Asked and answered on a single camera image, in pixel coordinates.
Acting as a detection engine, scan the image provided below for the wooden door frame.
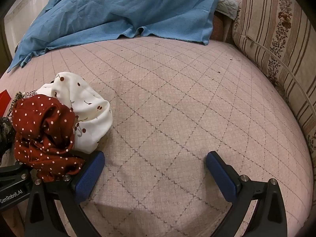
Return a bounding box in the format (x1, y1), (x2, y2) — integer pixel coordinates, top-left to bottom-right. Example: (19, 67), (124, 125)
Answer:
(0, 10), (15, 78)

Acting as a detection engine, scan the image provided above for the striped floral cushion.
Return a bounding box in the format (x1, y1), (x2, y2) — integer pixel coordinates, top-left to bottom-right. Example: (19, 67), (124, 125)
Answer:
(232, 0), (316, 168)

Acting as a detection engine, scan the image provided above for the white cherry print scrunchie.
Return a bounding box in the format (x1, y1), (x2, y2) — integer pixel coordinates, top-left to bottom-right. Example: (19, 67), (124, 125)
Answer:
(37, 71), (113, 153)

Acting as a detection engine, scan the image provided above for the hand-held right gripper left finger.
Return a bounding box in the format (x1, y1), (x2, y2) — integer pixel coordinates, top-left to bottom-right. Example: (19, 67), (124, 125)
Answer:
(24, 150), (105, 237)

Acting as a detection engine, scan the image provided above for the pink quilted mattress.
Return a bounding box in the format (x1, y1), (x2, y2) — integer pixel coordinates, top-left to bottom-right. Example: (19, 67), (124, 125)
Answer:
(0, 36), (314, 237)

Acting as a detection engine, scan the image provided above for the leopard print scrunchie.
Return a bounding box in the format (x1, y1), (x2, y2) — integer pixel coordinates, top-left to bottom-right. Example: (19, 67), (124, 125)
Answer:
(7, 92), (24, 118)

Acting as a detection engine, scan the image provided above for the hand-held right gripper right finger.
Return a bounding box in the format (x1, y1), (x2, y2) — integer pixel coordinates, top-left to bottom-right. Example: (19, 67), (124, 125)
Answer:
(206, 150), (288, 237)

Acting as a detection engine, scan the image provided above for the red box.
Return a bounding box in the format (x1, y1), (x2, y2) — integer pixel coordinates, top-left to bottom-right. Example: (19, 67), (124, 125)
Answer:
(0, 90), (11, 115)

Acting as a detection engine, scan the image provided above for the red polka dot scrunchie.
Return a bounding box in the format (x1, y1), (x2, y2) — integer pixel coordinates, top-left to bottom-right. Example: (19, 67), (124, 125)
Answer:
(12, 94), (86, 182)

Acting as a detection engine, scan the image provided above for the blue cloth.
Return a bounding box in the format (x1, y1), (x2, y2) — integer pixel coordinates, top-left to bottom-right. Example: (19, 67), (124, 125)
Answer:
(7, 0), (220, 73)

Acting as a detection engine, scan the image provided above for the dark floral scrunchie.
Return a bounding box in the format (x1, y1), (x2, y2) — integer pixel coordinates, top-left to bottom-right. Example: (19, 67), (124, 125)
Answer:
(0, 117), (15, 153)

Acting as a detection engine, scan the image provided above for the grey quilted pillow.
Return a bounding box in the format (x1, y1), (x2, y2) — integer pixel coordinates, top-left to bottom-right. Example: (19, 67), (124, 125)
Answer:
(212, 0), (239, 20)

